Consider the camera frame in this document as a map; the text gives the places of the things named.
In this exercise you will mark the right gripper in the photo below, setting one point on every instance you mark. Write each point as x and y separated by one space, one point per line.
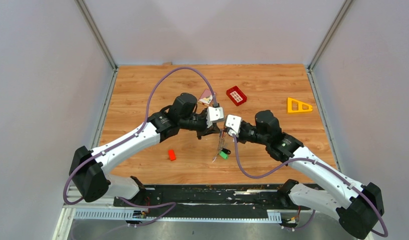
239 139

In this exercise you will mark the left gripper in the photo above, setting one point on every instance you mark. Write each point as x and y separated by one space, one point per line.
207 131

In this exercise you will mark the green tag key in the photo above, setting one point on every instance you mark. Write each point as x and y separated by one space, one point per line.
223 155

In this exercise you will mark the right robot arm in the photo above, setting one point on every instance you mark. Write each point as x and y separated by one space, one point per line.
356 206

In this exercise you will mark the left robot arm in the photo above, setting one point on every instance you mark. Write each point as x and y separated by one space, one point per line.
90 168

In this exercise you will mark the playing card box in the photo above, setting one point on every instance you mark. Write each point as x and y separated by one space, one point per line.
206 98

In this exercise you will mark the red rectangular block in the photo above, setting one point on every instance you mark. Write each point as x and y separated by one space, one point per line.
172 155

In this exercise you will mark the red window brick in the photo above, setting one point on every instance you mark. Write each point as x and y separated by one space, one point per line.
236 95

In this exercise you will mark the yellow triangular brick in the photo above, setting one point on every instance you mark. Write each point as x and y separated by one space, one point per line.
295 106

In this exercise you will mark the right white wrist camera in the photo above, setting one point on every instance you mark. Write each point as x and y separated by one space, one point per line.
233 125

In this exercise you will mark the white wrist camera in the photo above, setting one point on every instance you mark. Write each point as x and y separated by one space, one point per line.
233 125
214 115

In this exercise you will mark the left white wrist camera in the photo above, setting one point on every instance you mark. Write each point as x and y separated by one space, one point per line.
214 115

